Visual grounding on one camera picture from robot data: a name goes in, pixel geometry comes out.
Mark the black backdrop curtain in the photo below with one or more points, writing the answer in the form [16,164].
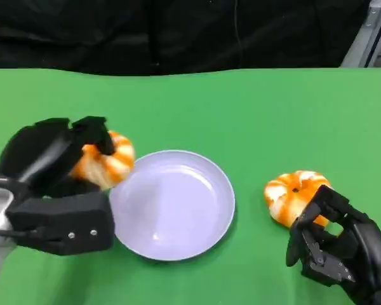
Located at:
[82,31]

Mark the lilac plate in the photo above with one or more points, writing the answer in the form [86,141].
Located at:
[177,206]

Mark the green table cloth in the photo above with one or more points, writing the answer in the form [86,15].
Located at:
[209,111]

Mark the aluminium frame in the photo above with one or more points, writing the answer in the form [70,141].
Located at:
[368,38]

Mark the orange white toy bread roll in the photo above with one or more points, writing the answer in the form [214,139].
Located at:
[114,165]
[285,197]

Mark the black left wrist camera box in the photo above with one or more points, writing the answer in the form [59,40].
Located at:
[66,219]

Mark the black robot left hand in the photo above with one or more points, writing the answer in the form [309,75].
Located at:
[41,155]

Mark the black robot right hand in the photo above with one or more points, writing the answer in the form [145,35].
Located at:
[362,254]

